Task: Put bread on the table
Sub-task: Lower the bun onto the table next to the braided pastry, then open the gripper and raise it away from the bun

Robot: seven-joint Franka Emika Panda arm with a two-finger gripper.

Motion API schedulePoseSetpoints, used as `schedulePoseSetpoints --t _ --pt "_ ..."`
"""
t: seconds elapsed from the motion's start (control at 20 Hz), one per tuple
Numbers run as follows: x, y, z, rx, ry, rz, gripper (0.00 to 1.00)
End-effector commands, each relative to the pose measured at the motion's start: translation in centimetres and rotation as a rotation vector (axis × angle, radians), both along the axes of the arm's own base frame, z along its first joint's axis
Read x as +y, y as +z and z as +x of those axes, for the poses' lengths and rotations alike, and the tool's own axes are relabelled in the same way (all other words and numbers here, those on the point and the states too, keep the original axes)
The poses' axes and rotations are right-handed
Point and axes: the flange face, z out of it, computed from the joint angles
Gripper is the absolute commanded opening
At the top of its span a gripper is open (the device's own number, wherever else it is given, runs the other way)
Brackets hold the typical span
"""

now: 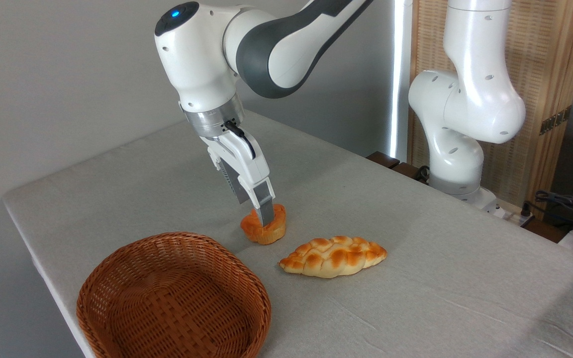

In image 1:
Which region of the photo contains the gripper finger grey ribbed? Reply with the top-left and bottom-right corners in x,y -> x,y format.
238,177 -> 277,227
216,158 -> 252,206

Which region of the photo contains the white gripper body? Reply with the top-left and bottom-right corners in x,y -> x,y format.
200,130 -> 271,188

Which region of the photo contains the small round golden bread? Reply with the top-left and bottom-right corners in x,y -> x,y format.
240,203 -> 287,245

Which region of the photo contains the long braided golden bread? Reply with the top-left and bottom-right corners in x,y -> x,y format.
279,236 -> 388,278

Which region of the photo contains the dark brown wooden block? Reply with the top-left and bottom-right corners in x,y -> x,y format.
366,151 -> 401,170
391,162 -> 429,185

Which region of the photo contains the brown woven wicker basket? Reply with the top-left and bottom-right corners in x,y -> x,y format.
76,232 -> 272,358

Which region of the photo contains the dark metal screen hinge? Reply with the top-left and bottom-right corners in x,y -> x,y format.
540,105 -> 572,136

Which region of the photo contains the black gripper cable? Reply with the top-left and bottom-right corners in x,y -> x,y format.
222,120 -> 258,160

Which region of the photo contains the bundle of black cables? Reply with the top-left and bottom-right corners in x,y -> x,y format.
522,190 -> 573,235

